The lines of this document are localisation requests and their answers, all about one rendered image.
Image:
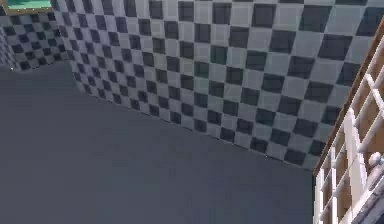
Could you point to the green framed wall picture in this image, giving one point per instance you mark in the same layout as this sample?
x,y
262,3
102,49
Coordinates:
x,y
28,4

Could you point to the white wooden chair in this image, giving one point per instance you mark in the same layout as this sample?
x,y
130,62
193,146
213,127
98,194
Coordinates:
x,y
353,156

